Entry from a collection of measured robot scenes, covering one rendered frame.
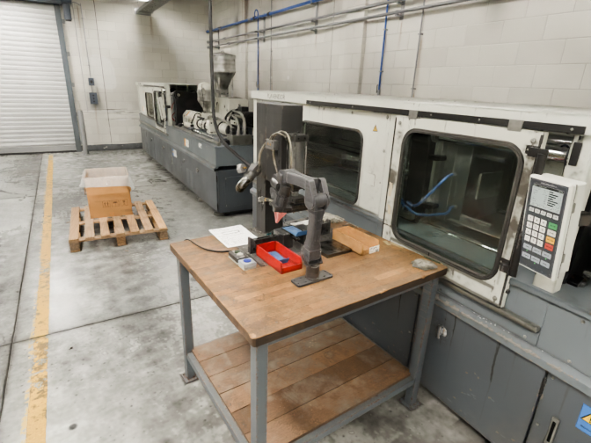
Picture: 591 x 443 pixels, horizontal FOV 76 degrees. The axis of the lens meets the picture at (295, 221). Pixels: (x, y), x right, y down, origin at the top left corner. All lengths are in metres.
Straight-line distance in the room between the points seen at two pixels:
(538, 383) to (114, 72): 10.41
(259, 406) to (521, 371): 1.19
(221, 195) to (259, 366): 3.86
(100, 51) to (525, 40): 9.08
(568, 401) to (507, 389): 0.27
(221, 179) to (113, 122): 6.22
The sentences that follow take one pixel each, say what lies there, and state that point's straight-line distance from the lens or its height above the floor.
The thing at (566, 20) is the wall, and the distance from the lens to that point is 4.26.
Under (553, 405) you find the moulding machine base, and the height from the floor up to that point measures 0.50.
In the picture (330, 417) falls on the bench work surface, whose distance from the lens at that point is 2.10.
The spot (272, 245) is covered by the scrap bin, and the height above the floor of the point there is 0.94.
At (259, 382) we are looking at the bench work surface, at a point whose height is 0.67.
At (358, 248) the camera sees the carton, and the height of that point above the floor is 0.93.
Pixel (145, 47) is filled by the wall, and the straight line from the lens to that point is 11.11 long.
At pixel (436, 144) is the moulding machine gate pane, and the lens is 2.09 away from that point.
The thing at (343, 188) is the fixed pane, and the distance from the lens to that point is 2.75.
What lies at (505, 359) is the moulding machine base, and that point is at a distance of 2.13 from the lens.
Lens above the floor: 1.75
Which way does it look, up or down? 20 degrees down
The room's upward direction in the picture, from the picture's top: 2 degrees clockwise
